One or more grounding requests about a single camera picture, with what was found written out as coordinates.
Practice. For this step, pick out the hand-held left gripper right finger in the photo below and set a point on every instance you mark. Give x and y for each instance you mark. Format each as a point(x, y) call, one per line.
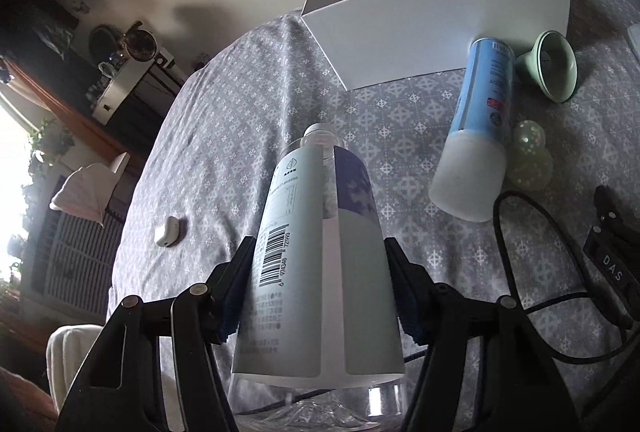
point(407, 307)

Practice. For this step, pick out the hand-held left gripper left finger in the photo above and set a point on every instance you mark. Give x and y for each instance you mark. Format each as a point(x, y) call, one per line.
point(232, 307)

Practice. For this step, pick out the clear labelled plastic bottle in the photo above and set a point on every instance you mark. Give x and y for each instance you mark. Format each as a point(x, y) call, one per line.
point(320, 287)

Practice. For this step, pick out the white earbud case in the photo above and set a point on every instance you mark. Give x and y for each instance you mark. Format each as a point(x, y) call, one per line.
point(167, 232)

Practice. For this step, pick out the large green dotted ball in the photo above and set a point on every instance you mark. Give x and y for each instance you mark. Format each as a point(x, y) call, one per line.
point(532, 169)

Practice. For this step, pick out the small green dotted ball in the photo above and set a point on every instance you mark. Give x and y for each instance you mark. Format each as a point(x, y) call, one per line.
point(530, 136)

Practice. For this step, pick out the green funnel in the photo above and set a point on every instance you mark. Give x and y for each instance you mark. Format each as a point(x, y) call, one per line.
point(550, 71)

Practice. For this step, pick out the blue spray can white cap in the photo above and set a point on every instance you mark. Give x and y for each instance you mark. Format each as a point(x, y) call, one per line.
point(480, 101)

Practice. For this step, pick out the white cardboard box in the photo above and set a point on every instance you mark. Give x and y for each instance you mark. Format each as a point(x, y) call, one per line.
point(425, 26)

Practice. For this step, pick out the striped radiator cover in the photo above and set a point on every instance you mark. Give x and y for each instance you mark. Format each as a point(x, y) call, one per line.
point(70, 262)

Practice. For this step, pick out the white cloth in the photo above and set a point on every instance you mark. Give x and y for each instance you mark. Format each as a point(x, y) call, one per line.
point(70, 362)

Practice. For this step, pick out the white towel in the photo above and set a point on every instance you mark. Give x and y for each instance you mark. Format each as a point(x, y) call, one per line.
point(82, 197)

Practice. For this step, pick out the grey patterned bed sheet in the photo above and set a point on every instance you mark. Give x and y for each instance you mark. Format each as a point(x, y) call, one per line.
point(250, 111)

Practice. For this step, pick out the black furniture unit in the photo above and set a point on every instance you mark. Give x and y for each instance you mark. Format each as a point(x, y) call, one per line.
point(145, 106)

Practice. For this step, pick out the grey fluffy slipper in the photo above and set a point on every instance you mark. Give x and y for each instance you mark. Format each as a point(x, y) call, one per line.
point(635, 40)

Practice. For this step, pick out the white cabinet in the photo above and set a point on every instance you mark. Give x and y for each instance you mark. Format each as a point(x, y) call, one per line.
point(117, 91)

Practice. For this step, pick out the green houseplant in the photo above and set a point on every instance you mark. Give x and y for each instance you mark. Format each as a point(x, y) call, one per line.
point(50, 144)

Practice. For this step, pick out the round desk fan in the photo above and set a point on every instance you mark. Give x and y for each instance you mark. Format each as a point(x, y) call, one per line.
point(140, 41)

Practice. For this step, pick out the round dark mirror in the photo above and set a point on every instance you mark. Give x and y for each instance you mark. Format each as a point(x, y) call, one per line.
point(104, 42)

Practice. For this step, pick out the dark wall poster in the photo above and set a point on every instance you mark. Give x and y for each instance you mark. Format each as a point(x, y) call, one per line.
point(47, 26)

